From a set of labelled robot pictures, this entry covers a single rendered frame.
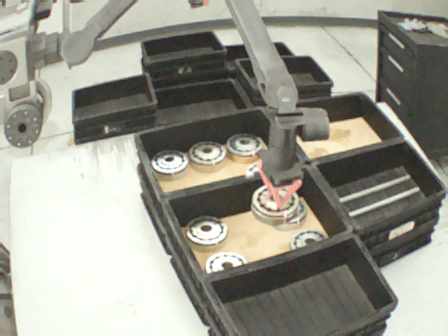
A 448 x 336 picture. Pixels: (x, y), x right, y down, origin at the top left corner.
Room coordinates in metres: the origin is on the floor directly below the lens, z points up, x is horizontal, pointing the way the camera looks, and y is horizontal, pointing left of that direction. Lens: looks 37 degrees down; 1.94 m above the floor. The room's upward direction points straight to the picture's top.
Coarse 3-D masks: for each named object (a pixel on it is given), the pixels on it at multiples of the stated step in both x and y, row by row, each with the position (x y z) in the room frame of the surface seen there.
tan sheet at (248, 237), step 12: (240, 216) 1.26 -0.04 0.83; (252, 216) 1.26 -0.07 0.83; (312, 216) 1.25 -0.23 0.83; (228, 228) 1.21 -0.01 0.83; (240, 228) 1.21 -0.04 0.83; (252, 228) 1.21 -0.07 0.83; (264, 228) 1.21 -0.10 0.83; (300, 228) 1.21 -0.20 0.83; (312, 228) 1.20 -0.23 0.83; (228, 240) 1.17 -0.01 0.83; (240, 240) 1.17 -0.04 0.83; (252, 240) 1.17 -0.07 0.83; (264, 240) 1.17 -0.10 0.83; (276, 240) 1.16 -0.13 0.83; (288, 240) 1.16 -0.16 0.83; (204, 252) 1.12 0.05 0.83; (216, 252) 1.12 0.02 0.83; (228, 252) 1.12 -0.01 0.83; (240, 252) 1.12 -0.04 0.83; (252, 252) 1.12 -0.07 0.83; (264, 252) 1.12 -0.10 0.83; (276, 252) 1.12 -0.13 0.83; (204, 264) 1.08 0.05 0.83
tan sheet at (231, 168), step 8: (264, 144) 1.58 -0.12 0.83; (192, 168) 1.46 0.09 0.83; (224, 168) 1.46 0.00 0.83; (232, 168) 1.46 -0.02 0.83; (240, 168) 1.46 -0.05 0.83; (192, 176) 1.43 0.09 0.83; (200, 176) 1.43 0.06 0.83; (208, 176) 1.43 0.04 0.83; (216, 176) 1.43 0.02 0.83; (224, 176) 1.43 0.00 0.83; (232, 176) 1.43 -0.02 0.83; (160, 184) 1.39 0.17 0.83; (168, 184) 1.39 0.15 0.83; (176, 184) 1.39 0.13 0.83; (184, 184) 1.39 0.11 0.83; (192, 184) 1.39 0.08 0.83
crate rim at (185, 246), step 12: (300, 168) 1.33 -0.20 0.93; (240, 180) 1.28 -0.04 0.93; (252, 180) 1.28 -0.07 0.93; (192, 192) 1.24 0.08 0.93; (204, 192) 1.24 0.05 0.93; (324, 192) 1.23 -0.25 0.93; (168, 204) 1.19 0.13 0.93; (336, 204) 1.18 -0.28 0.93; (168, 216) 1.15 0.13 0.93; (180, 228) 1.10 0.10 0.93; (348, 228) 1.09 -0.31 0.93; (180, 240) 1.06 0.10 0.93; (324, 240) 1.05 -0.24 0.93; (192, 252) 1.02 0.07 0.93; (288, 252) 1.02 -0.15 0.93; (192, 264) 0.99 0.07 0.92; (240, 264) 0.98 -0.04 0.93; (252, 264) 0.98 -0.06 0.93; (204, 276) 0.94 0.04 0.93
